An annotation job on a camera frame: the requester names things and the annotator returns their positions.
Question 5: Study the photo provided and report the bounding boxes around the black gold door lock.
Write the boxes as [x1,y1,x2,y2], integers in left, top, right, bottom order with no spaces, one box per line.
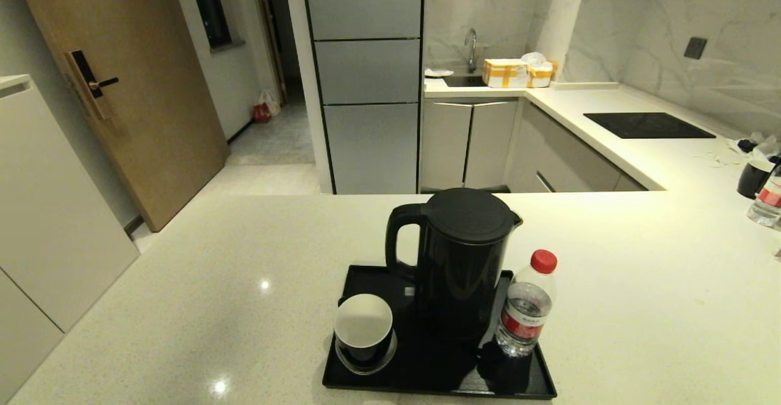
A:
[65,49,120,120]

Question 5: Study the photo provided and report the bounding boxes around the water bottle red label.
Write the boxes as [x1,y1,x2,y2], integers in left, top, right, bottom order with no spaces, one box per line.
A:
[747,164,781,228]
[495,249,558,357]

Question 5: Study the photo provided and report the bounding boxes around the brown wooden door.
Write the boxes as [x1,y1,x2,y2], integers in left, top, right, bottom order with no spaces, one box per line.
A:
[11,0,231,233]

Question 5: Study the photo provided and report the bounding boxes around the small cardboard box yellow tape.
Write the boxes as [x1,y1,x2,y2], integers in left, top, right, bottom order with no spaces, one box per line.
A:
[527,62,558,88]

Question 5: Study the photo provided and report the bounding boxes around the white storage cabinet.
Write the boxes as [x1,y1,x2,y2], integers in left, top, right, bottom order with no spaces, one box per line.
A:
[0,74,141,387]

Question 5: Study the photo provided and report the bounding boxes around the dark window pane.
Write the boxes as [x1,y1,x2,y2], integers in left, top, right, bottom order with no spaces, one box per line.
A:
[186,0,234,50]

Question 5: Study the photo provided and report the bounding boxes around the beige lower cabinet door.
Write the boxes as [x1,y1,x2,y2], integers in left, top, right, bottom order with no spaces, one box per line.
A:
[464,101,519,191]
[421,101,473,191]

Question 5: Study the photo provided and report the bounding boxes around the beige drawer cabinet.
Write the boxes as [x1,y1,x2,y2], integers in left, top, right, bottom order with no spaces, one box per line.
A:
[506,101,649,193]

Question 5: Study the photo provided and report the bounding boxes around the tall grey refrigerator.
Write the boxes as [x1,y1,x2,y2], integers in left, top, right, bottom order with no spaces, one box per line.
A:
[300,0,425,195]

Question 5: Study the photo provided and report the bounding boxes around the black rectangular serving tray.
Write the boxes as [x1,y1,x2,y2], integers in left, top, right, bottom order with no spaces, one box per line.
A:
[322,264,558,400]

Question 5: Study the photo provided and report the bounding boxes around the black induction cooktop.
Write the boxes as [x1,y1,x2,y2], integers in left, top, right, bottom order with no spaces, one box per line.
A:
[583,112,717,140]

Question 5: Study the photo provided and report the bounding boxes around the black electric kettle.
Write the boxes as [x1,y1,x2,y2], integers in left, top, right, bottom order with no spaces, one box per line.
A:
[385,187,524,342]

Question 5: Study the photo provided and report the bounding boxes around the chrome sink faucet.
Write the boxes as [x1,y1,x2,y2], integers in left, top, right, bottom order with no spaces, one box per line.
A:
[464,27,479,74]

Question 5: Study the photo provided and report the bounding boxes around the black mug white interior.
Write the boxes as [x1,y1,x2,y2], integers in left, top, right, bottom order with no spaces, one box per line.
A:
[334,293,394,367]
[736,160,774,199]

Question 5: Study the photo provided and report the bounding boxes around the crumpled white plastic wrapper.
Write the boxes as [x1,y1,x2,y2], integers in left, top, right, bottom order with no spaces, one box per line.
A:
[727,132,781,163]

